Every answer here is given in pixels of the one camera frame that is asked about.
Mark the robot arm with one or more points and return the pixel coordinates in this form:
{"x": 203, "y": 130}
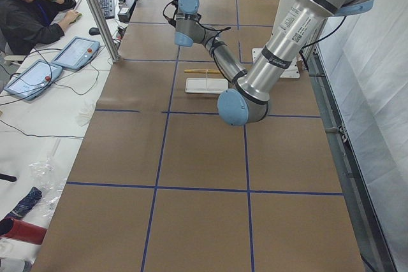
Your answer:
{"x": 249, "y": 99}
{"x": 189, "y": 30}

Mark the white rack base tray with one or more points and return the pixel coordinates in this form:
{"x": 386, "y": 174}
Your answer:
{"x": 205, "y": 85}

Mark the wooden rack rod upper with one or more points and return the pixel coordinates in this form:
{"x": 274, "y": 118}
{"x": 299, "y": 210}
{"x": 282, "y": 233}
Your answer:
{"x": 202, "y": 71}

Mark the white crumpled tissue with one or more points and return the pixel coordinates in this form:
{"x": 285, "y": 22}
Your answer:
{"x": 85, "y": 113}

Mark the black mini pc box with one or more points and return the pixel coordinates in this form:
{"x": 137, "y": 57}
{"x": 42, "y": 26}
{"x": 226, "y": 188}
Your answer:
{"x": 126, "y": 10}

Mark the black computer mouse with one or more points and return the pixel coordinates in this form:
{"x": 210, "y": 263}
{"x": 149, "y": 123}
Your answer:
{"x": 94, "y": 31}

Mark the teach pendant far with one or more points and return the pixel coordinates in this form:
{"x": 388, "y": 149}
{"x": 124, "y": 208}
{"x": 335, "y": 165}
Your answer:
{"x": 77, "y": 53}

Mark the teach pendant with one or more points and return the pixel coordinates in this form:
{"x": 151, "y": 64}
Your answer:
{"x": 77, "y": 53}
{"x": 32, "y": 82}

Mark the black keyboard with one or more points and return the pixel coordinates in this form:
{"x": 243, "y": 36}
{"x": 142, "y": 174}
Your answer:
{"x": 108, "y": 8}

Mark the clear plastic wrap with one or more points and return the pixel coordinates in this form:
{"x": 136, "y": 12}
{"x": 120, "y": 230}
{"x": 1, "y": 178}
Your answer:
{"x": 50, "y": 178}

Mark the teach pendant near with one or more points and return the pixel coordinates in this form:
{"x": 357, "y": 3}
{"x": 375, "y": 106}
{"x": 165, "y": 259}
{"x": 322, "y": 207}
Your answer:
{"x": 32, "y": 82}

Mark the white curtain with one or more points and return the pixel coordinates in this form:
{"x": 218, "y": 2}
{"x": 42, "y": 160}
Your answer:
{"x": 365, "y": 58}

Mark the seated man black jacket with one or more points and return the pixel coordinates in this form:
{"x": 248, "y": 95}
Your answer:
{"x": 26, "y": 23}

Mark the red cylinder bottle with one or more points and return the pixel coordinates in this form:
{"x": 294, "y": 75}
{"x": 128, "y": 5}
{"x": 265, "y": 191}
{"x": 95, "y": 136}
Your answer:
{"x": 20, "y": 230}

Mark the aluminium frame post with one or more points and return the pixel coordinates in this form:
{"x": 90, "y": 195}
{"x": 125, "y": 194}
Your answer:
{"x": 104, "y": 30}

